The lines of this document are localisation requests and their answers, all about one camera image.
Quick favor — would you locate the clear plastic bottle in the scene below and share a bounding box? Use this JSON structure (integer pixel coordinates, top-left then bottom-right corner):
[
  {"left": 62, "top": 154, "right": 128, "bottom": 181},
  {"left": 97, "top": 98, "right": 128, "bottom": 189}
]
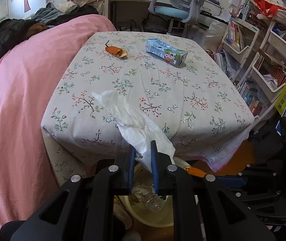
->
[{"left": 142, "top": 193, "right": 164, "bottom": 212}]

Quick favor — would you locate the white tissue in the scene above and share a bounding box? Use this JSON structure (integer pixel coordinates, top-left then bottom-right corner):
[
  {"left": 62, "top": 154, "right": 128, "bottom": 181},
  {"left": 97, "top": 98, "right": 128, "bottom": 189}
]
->
[
  {"left": 92, "top": 90, "right": 176, "bottom": 172},
  {"left": 131, "top": 185, "right": 150, "bottom": 199}
]

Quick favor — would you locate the orange peel piece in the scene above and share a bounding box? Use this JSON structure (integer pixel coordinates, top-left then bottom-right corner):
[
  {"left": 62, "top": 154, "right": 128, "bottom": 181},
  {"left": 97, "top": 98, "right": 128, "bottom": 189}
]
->
[{"left": 184, "top": 165, "right": 207, "bottom": 178}]

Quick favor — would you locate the yellow plastic basin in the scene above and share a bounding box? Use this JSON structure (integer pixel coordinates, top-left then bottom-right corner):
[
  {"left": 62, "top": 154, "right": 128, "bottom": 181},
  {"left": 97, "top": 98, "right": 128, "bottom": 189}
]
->
[{"left": 120, "top": 164, "right": 174, "bottom": 228}]

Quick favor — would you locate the pink duvet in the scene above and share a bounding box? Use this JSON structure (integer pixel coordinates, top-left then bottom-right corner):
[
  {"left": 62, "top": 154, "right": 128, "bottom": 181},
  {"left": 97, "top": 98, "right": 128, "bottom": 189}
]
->
[{"left": 0, "top": 15, "right": 115, "bottom": 228}]

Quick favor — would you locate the floral bed sheet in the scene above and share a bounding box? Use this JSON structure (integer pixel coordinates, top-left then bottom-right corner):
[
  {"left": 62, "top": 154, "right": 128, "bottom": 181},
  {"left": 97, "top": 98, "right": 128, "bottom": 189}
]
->
[{"left": 41, "top": 32, "right": 254, "bottom": 174}]

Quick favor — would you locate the white bookshelf rack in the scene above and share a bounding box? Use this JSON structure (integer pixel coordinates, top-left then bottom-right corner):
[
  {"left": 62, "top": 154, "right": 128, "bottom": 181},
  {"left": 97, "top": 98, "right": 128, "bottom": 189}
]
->
[{"left": 216, "top": 0, "right": 286, "bottom": 120}]

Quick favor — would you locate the blue green milk carton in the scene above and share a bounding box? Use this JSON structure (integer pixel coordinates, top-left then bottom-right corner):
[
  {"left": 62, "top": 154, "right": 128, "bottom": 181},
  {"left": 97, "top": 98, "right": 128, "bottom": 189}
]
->
[{"left": 146, "top": 38, "right": 188, "bottom": 67}]

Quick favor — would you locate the black jacket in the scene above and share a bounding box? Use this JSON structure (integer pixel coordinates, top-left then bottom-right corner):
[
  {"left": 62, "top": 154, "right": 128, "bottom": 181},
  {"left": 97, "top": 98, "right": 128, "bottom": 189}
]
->
[{"left": 0, "top": 19, "right": 48, "bottom": 58}]

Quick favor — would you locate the clothes pile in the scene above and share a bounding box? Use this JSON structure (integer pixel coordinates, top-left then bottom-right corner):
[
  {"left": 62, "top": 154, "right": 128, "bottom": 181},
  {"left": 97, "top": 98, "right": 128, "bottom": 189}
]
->
[{"left": 27, "top": 0, "right": 104, "bottom": 27}]

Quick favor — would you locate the blue desk chair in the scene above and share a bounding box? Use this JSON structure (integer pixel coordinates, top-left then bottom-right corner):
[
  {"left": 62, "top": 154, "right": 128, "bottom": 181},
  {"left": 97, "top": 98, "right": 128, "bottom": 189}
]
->
[{"left": 148, "top": 0, "right": 205, "bottom": 37}]

